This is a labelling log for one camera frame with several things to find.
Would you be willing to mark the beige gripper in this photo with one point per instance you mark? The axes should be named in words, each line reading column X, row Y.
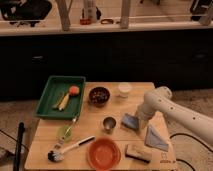
column 142, row 123

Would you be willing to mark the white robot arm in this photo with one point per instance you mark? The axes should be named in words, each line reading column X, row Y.
column 159, row 99

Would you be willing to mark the folded blue cloth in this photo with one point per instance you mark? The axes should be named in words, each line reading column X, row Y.
column 154, row 139

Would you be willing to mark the wooden block eraser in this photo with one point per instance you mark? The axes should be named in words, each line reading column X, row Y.
column 138, row 152

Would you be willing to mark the small metal cup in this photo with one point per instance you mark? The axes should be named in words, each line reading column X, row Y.
column 109, row 124

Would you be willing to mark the white plastic cup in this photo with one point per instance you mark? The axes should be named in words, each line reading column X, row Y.
column 124, row 89

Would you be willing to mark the orange plastic bowl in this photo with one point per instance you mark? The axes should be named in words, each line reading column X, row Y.
column 103, row 154

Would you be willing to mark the dark bowl with beans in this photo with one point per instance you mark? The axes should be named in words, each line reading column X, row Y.
column 99, row 96

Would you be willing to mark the green spatula tool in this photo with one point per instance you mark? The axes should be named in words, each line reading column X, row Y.
column 63, row 137

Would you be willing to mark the green plastic tray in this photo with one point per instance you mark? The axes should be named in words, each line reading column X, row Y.
column 54, row 88

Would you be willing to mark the white dish brush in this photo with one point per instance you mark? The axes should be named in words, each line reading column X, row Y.
column 58, row 155

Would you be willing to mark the red round object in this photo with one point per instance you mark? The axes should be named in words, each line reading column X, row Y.
column 85, row 21

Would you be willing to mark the black pole stand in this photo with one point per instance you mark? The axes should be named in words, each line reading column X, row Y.
column 17, row 158

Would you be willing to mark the white bottle on ledge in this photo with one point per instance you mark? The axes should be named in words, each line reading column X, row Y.
column 89, row 7

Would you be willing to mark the black office chair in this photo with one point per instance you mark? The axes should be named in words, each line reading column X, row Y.
column 30, row 12

